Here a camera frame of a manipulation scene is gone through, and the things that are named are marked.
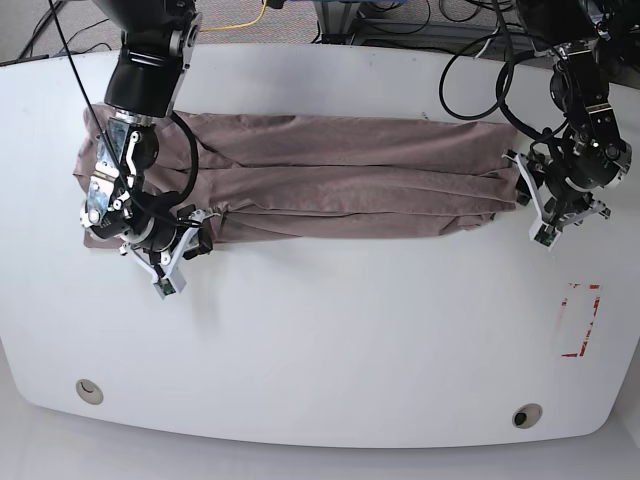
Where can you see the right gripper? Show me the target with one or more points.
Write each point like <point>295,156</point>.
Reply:
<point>157,242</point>

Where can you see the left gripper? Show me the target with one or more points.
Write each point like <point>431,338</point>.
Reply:
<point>567,204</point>

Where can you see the table grommet hole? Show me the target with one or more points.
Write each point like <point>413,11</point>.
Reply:
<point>527,416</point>
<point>89,392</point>

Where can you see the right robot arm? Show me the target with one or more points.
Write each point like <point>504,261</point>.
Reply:
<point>157,42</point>

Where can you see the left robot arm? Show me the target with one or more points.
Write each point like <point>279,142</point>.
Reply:
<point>588,142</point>

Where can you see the aluminium frame base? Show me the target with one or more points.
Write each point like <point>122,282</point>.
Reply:
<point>434,26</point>

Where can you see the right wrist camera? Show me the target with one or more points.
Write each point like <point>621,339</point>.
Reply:
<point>167,279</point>

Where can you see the left table grommet hole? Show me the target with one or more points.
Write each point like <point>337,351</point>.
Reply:
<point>89,392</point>

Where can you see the red tape rectangle marking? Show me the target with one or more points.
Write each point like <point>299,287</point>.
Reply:
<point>578,313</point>

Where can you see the right table grommet hole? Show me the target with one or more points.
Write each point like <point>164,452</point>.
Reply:
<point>527,416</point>

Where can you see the pink t-shirt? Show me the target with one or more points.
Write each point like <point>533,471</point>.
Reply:
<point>270,178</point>

